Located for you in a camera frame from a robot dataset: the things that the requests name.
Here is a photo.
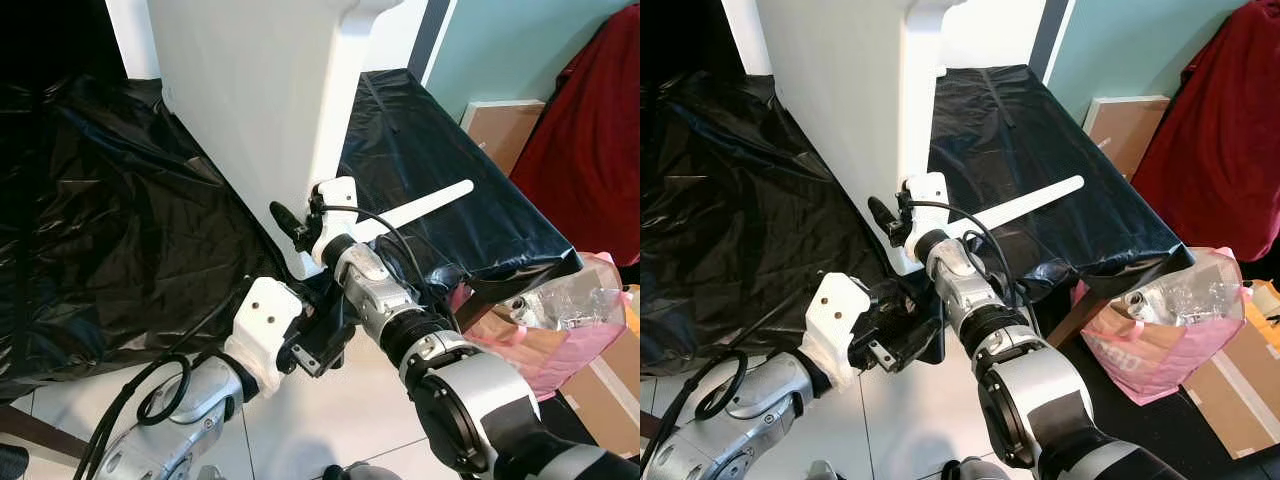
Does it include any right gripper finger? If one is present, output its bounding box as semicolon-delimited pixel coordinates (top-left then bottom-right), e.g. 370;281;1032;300
268;200;306;251
867;195;901;246

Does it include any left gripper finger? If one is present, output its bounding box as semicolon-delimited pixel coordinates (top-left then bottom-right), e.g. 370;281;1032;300
862;338;906;373
295;340;346;379

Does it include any white plastic children table top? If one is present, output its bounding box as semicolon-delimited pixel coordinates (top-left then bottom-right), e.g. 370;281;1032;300
145;0;406;281
755;0;969;276

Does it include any white plastic table leg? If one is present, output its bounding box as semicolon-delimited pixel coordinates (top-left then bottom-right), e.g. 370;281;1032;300
960;175;1086;241
350;180;475;246

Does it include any black plastic table cover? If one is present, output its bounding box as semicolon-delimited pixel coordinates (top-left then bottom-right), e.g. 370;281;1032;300
640;65;1196;376
0;68;583;401

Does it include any brown cardboard panel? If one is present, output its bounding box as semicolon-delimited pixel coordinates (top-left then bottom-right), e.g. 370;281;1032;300
1083;95;1171;181
460;98;546;176

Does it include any pink shopping bag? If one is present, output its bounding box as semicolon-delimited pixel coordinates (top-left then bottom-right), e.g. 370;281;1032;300
450;250;631;401
1075;247;1249;406

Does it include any clear plastic packaging bundle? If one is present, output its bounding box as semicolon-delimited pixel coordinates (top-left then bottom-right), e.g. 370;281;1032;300
1125;255;1241;331
505;265;621;331

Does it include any brown cardboard box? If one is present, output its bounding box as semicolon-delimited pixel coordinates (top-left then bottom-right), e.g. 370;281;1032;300
560;285;641;459
1180;280;1280;459

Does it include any black floor mat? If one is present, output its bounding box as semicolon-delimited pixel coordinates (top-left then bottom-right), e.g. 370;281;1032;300
1060;330;1280;480

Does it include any dark red curtain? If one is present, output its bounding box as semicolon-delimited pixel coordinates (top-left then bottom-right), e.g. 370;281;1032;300
510;0;641;266
1130;0;1280;263

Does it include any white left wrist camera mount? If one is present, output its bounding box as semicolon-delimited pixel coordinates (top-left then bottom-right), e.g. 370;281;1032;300
222;277;304;399
805;272;871;391

